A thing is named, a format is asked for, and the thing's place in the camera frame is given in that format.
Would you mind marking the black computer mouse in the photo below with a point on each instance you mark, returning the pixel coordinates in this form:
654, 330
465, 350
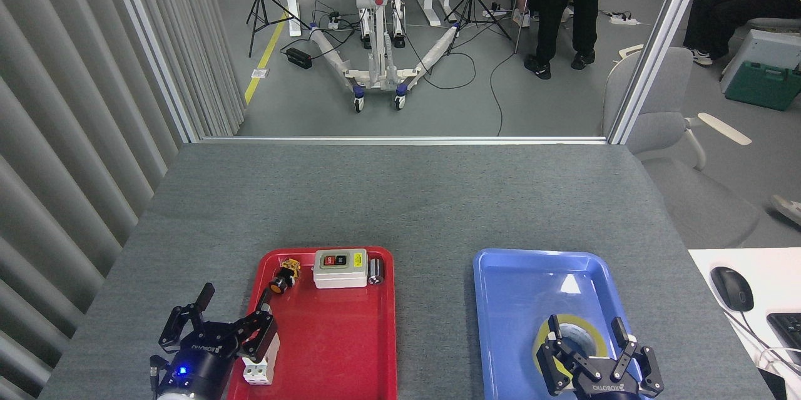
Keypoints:
732, 290

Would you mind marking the orange black push button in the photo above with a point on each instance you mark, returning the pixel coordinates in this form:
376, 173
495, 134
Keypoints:
283, 278

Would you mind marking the silver frame post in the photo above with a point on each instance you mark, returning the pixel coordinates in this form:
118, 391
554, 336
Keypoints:
660, 43
153, 43

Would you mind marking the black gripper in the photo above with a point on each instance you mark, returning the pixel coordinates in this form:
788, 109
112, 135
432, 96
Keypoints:
607, 387
203, 365

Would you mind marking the silver frame rail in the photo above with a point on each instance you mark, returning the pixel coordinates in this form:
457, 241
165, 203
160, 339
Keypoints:
400, 139

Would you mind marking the grey office chair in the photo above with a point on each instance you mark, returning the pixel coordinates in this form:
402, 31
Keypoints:
688, 187

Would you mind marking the silver black cylinder switch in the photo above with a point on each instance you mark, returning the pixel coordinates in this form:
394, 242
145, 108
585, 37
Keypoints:
375, 271

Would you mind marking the grey plastic case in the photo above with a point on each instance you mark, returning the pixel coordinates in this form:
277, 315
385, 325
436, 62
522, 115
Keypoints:
770, 46

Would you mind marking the red plastic tray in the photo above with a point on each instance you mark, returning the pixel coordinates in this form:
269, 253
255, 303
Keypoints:
338, 343

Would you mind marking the white floor socket plate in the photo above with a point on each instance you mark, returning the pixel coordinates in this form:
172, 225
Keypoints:
260, 73

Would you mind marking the blue plastic tray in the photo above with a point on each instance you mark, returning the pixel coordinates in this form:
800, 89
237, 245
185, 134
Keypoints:
513, 325

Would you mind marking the white switch box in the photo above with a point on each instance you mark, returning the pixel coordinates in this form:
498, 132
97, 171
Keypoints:
341, 273

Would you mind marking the green plastic case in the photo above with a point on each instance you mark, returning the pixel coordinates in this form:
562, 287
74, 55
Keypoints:
760, 84

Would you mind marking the white power strip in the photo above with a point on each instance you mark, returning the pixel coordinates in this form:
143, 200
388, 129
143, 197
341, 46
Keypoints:
622, 20

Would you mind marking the black keyboard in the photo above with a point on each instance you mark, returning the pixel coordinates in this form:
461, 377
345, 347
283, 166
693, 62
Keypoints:
788, 334

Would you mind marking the white breaker block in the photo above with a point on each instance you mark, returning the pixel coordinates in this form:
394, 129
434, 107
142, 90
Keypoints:
258, 374

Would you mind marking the black power adapter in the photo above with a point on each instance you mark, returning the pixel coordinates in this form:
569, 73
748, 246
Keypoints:
299, 58

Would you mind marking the yellow tape roll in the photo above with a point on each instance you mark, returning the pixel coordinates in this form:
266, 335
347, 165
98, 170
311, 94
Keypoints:
594, 328

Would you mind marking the white side table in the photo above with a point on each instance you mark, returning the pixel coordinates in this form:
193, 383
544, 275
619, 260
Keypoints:
770, 275

